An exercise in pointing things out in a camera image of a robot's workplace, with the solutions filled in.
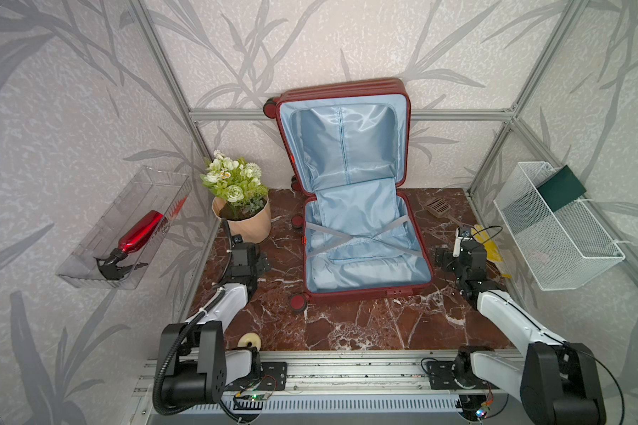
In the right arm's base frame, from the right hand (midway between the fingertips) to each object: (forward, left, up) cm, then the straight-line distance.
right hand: (453, 248), depth 88 cm
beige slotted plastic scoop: (+26, -5, -9) cm, 28 cm away
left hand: (-1, +70, -3) cm, 70 cm away
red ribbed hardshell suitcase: (+9, +30, -5) cm, 31 cm away
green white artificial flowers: (+15, +72, +17) cm, 75 cm away
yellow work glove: (+6, -21, -12) cm, 25 cm away
